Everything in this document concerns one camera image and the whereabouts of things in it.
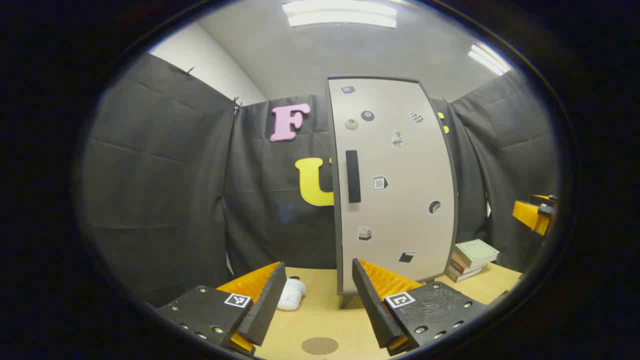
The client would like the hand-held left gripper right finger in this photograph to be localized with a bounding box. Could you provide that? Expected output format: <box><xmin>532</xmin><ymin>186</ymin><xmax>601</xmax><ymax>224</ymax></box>
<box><xmin>352</xmin><ymin>258</ymin><xmax>490</xmax><ymax>357</ymax></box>

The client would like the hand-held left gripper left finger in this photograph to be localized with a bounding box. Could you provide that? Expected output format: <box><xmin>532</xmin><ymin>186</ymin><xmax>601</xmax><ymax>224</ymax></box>
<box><xmin>156</xmin><ymin>261</ymin><xmax>288</xmax><ymax>357</ymax></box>

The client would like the round brown coaster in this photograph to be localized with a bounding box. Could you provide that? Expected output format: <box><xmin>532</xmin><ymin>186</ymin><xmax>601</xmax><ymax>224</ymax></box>
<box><xmin>301</xmin><ymin>336</ymin><xmax>340</xmax><ymax>356</ymax></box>

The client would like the beige cabinet door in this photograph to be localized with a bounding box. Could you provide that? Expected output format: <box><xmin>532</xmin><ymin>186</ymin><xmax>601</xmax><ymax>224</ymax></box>
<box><xmin>327</xmin><ymin>76</ymin><xmax>457</xmax><ymax>295</ymax></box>

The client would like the white plastic container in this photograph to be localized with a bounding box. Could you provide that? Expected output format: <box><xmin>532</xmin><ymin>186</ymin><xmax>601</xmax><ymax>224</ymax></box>
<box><xmin>276</xmin><ymin>276</ymin><xmax>307</xmax><ymax>311</ymax></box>

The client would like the green book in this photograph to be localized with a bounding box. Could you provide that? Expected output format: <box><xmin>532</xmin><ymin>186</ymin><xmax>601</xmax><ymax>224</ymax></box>
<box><xmin>454</xmin><ymin>239</ymin><xmax>500</xmax><ymax>269</ymax></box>

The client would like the brown book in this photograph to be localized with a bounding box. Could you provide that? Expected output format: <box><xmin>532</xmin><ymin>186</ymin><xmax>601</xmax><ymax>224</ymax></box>
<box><xmin>450</xmin><ymin>252</ymin><xmax>483</xmax><ymax>276</ymax></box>

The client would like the grey book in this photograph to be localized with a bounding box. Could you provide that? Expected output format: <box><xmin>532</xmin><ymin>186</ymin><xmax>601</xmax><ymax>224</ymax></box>
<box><xmin>446</xmin><ymin>267</ymin><xmax>483</xmax><ymax>284</ymax></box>

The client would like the black backdrop cloth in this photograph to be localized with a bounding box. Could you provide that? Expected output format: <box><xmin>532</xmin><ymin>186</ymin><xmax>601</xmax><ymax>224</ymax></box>
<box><xmin>80</xmin><ymin>52</ymin><xmax>558</xmax><ymax>307</ymax></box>

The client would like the small ceiling light panel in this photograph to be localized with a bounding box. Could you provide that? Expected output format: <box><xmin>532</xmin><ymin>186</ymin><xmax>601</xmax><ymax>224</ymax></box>
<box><xmin>467</xmin><ymin>43</ymin><xmax>512</xmax><ymax>77</ymax></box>

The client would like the large ceiling light panel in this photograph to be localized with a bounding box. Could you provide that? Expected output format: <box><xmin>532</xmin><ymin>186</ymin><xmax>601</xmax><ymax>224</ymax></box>
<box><xmin>281</xmin><ymin>0</ymin><xmax>398</xmax><ymax>29</ymax></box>

